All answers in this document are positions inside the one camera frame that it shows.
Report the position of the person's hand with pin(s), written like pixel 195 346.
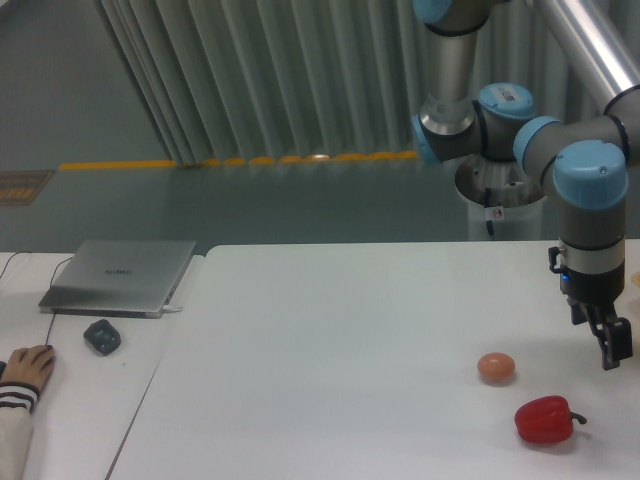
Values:
pixel 25 368

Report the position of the silver closed laptop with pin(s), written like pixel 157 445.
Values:
pixel 120 278

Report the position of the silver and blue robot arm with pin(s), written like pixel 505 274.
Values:
pixel 580 167

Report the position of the small black plastic device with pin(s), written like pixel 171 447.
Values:
pixel 102 337

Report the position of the red bell pepper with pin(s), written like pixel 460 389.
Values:
pixel 546 420

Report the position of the white usb dongle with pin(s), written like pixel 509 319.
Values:
pixel 170 309

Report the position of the white pleated curtain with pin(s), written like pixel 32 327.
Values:
pixel 249 80

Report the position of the brown egg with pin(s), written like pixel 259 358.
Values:
pixel 496 367

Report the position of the woven basket edge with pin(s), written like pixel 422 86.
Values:
pixel 636 280

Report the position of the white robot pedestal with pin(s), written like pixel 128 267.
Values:
pixel 502 202

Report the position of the white striped sleeve forearm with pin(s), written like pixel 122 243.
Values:
pixel 18 399

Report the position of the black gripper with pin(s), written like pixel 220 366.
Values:
pixel 595 277

